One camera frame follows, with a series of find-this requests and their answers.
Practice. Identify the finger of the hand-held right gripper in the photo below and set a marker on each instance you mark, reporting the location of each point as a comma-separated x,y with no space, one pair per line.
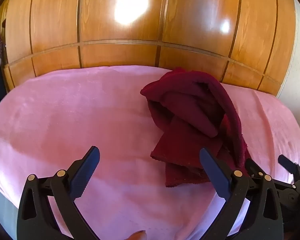
252,167
288,163

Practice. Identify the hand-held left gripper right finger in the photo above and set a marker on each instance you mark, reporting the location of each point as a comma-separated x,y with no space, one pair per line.
215,172

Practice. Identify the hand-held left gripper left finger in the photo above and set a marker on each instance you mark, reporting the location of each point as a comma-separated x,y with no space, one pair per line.
86,170

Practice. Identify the dark red cloth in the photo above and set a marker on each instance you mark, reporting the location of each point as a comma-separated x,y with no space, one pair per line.
190,120

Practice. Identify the person's left hand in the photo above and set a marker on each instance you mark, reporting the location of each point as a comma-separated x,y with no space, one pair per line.
138,236

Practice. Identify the pink blanket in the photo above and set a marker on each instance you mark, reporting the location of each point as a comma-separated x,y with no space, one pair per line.
65,120

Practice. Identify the wooden wardrobe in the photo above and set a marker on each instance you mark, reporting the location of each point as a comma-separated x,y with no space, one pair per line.
140,30

